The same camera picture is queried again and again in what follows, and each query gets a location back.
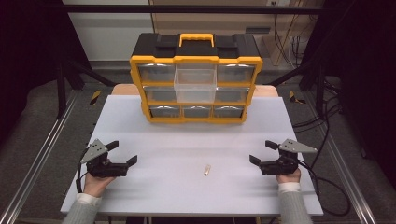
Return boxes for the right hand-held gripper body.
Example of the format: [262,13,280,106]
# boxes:
[259,138,318,175]

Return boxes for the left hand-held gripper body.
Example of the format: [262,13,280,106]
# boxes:
[79,138,129,179]

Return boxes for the transparent plastic drawer bin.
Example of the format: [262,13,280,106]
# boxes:
[173,63,218,105]

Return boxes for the person's right hand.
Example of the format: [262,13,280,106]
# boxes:
[276,167,302,185]

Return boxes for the person's left hand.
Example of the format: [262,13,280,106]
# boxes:
[83,172,116,199]

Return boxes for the yellow black hazard tape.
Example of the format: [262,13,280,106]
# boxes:
[289,91,307,105]
[89,90,103,106]

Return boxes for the wooden table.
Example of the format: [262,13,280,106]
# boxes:
[111,83,279,98]

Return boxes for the black metal stand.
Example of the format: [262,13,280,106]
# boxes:
[266,59,329,119]
[55,57,117,119]

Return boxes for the set of small clear drawers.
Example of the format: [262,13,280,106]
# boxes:
[136,63,257,119]

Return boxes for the dark curtain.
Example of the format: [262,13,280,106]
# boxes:
[301,0,396,183]
[0,0,92,150]

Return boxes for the yellow and black organizer cabinet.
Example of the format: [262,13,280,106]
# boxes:
[129,33,263,125]

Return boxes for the black horizontal crossbar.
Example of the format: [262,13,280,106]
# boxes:
[62,4,325,15]

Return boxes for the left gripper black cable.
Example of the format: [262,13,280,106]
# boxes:
[76,148,92,194]

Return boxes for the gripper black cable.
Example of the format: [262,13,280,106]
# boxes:
[76,148,92,194]
[297,160,352,217]

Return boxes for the black floor cables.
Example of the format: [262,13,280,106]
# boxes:
[291,77,344,171]

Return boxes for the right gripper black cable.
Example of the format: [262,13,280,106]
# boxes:
[297,160,352,217]

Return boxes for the aluminium frame rail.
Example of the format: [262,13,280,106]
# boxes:
[0,90,79,224]
[306,92,378,224]

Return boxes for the bundle of hanging cables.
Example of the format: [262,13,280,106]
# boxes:
[272,13,304,68]

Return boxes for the grey wall outlet box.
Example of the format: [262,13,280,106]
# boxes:
[245,27,272,35]

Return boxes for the yellow cabinet carry handle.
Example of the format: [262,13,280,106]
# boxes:
[178,33,216,49]

